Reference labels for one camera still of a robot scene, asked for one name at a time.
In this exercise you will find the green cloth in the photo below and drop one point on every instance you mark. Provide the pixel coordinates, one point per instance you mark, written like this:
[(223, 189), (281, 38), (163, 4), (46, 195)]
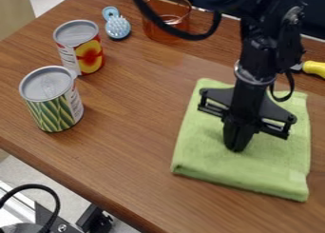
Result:
[(254, 170)]

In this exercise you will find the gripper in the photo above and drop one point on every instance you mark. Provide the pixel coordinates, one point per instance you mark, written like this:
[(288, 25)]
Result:
[(247, 99)]

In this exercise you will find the green striped can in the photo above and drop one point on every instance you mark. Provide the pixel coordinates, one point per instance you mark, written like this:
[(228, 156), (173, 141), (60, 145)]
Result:
[(53, 100)]

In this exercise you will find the blue brush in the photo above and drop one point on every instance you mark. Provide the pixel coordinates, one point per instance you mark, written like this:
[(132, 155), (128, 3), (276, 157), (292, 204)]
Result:
[(117, 26)]

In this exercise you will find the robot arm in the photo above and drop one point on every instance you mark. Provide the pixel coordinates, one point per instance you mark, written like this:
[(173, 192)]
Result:
[(264, 53)]

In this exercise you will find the orange clear cup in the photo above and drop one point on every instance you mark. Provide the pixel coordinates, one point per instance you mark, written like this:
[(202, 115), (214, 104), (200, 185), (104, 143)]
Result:
[(165, 18)]

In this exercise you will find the red and yellow can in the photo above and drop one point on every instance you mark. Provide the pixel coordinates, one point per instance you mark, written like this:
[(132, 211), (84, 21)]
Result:
[(82, 49)]

